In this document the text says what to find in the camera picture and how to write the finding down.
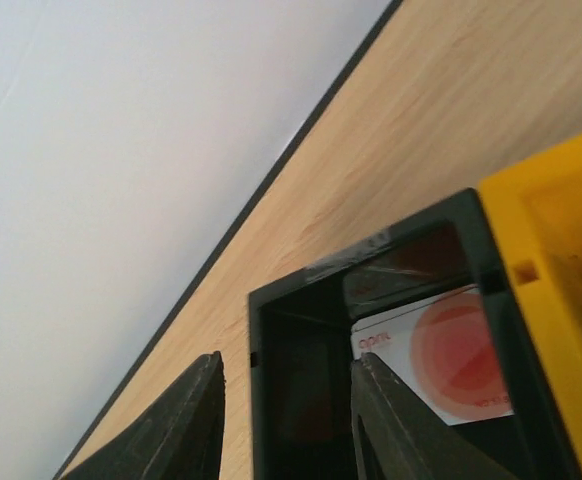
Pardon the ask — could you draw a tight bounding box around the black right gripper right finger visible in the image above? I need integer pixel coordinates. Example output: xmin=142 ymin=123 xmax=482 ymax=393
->
xmin=351 ymin=353 xmax=515 ymax=479

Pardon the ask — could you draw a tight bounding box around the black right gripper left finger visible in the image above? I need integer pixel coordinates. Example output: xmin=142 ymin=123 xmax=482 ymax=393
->
xmin=65 ymin=351 xmax=225 ymax=480

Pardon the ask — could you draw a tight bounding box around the black left card bin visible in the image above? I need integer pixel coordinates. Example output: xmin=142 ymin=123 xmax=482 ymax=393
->
xmin=249 ymin=189 xmax=582 ymax=479

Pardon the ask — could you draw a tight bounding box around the yellow middle card bin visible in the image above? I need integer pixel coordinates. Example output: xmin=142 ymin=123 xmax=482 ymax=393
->
xmin=478 ymin=134 xmax=582 ymax=474

